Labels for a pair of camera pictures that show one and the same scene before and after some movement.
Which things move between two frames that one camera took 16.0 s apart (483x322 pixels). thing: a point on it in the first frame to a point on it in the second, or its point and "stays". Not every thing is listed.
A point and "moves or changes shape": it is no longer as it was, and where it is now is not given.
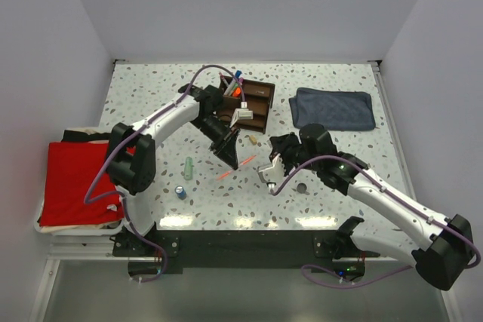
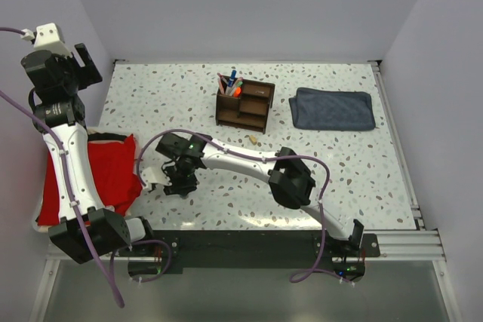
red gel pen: x=223 y=78 moves or changes shape
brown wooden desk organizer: x=259 y=96 stays
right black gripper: x=281 y=145 to x=178 y=188
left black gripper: x=225 y=146 to x=88 y=74
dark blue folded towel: x=336 y=110 stays
